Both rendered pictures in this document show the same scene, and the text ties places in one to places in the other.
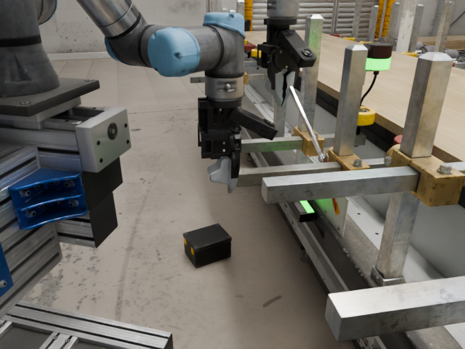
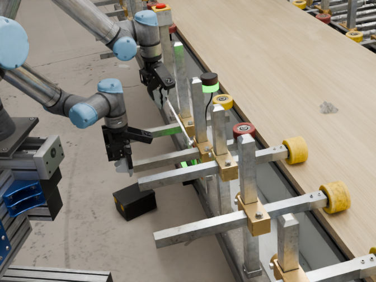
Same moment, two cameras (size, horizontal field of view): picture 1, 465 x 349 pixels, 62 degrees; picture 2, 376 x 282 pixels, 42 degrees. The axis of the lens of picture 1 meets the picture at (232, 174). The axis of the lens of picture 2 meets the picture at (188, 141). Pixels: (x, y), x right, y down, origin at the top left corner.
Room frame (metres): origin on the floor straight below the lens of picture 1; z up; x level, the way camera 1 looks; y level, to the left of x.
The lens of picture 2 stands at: (-0.68, -0.20, 1.80)
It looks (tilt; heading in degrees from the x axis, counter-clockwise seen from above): 31 degrees down; 359
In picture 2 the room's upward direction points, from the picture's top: 7 degrees counter-clockwise
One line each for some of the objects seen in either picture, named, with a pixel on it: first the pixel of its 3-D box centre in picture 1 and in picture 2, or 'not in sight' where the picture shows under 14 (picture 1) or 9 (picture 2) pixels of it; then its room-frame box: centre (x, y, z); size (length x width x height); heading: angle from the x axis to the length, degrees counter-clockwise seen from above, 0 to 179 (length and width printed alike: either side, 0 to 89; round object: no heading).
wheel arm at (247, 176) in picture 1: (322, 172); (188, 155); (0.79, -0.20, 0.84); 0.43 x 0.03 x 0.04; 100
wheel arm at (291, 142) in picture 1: (293, 143); (177, 128); (1.04, -0.17, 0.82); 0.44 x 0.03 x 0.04; 100
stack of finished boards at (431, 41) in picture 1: (430, 43); not in sight; (8.35, -4.09, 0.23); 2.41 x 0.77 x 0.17; 107
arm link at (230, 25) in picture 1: (223, 44); (111, 97); (0.75, 0.02, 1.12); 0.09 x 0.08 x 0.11; 142
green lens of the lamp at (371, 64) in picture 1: (375, 62); (210, 85); (0.85, -0.31, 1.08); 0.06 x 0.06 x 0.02
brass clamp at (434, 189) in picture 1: (419, 172); (223, 161); (0.57, -0.31, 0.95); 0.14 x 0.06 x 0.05; 10
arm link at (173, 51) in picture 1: (178, 50); (85, 110); (0.68, 0.09, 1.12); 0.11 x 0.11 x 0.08; 52
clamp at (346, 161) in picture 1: (346, 165); (204, 148); (0.82, -0.27, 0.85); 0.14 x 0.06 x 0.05; 10
